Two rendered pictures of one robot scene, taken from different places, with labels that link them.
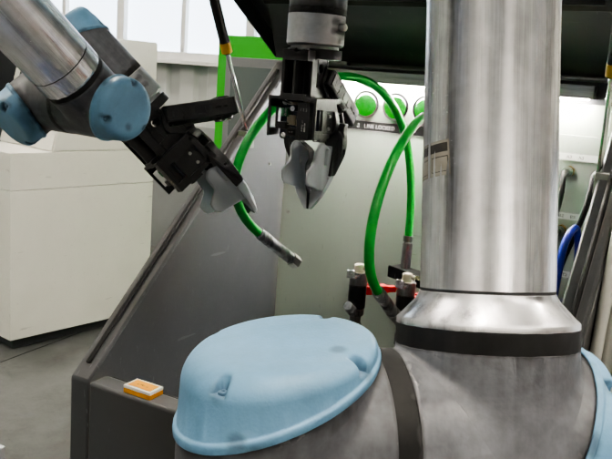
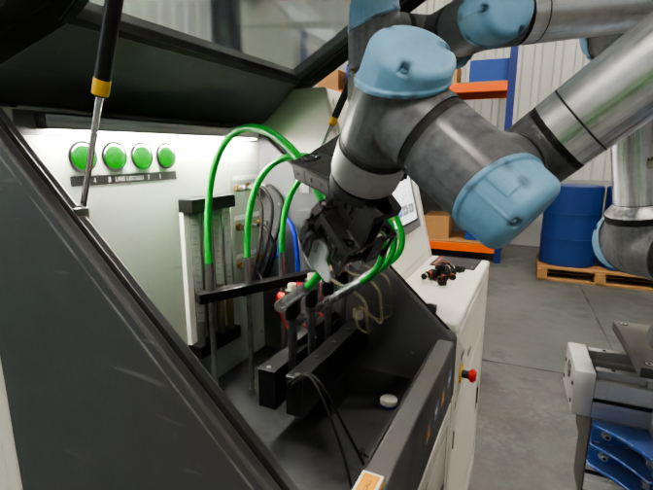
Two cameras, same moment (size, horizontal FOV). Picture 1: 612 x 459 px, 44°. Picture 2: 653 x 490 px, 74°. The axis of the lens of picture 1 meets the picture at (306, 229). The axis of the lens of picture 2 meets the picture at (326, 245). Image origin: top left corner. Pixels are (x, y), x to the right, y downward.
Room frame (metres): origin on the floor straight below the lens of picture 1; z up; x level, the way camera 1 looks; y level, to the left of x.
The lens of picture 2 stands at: (1.13, 0.71, 1.39)
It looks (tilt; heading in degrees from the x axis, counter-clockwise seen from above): 12 degrees down; 268
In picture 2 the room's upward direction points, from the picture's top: straight up
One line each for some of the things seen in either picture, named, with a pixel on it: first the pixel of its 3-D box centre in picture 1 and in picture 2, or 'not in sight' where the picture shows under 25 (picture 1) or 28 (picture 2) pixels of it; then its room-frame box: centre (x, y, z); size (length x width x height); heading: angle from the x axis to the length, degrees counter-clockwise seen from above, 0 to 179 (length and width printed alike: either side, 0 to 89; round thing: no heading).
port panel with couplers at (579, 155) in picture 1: (557, 227); (251, 223); (1.28, -0.42, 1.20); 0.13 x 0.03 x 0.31; 62
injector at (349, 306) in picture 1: (350, 337); (297, 341); (1.15, -0.08, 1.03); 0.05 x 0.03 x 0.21; 152
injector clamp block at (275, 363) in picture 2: not in sight; (320, 369); (1.10, -0.19, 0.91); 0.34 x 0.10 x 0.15; 62
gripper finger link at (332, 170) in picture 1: (328, 143); not in sight; (1.03, -0.02, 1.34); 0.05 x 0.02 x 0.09; 62
